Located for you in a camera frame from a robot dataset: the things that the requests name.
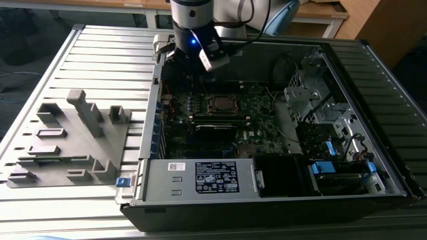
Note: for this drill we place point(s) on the silver disk bay bracket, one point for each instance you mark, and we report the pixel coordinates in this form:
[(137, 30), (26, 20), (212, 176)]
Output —
[(335, 111)]

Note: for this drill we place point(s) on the blue case latch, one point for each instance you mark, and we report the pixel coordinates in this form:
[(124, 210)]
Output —
[(121, 182)]

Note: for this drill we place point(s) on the pale grey case latch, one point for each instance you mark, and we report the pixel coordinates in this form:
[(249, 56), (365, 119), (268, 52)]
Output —
[(160, 42)]

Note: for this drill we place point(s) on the CPU socket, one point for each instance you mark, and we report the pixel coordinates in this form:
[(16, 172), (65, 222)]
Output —
[(224, 114)]

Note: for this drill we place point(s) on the wooden cabinet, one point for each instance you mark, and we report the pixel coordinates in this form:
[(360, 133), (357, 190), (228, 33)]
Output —
[(393, 30)]

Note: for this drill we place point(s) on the black connector block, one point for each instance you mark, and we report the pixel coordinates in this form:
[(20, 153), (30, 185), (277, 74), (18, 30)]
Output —
[(309, 132)]

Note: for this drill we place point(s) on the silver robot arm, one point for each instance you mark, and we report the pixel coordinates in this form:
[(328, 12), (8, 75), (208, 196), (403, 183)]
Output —
[(189, 12)]

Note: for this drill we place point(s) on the grey parts rack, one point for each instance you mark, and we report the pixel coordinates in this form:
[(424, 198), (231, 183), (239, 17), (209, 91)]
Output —
[(82, 150)]

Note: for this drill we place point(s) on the green motherboard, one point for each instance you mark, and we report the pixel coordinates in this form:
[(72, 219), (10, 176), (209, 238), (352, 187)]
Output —
[(263, 125)]

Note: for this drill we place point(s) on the blue plastic clip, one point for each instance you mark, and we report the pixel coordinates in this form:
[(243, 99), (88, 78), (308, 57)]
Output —
[(329, 147), (371, 167)]

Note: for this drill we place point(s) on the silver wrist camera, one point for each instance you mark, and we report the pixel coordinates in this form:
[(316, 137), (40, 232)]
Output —
[(215, 58)]

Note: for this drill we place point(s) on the black RAM slot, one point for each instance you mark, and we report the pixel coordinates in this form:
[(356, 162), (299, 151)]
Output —
[(220, 122), (220, 119), (220, 115)]

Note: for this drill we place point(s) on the grey plastic support bar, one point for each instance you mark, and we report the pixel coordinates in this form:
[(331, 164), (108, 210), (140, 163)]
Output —
[(283, 120)]

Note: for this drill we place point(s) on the silver metal drive cage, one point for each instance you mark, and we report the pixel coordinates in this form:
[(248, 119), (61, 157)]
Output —
[(297, 95)]

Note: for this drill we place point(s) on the metal locking lever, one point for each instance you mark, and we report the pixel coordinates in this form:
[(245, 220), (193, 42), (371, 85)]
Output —
[(204, 88)]

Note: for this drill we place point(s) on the hard disk blue carrier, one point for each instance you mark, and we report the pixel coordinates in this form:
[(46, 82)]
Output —
[(321, 167)]

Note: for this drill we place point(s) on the dark graphics card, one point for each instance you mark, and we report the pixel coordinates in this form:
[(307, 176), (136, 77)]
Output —
[(215, 135)]

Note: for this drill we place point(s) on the dark office chair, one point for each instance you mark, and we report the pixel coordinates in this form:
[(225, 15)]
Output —
[(16, 50)]

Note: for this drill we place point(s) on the wooden desk white frame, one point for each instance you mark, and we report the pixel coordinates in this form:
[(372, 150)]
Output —
[(316, 13), (82, 3)]

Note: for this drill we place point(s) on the black PC case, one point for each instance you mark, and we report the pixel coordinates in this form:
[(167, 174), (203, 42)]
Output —
[(233, 217)]

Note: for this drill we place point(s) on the grey power supply unit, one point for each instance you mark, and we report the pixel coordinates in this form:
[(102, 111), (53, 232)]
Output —
[(160, 185)]

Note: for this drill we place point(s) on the silver CPU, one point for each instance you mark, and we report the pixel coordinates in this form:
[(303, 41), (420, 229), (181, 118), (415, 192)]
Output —
[(223, 102)]

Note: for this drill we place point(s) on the pale blue object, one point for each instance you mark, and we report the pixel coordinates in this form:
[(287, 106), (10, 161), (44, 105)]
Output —
[(42, 238)]

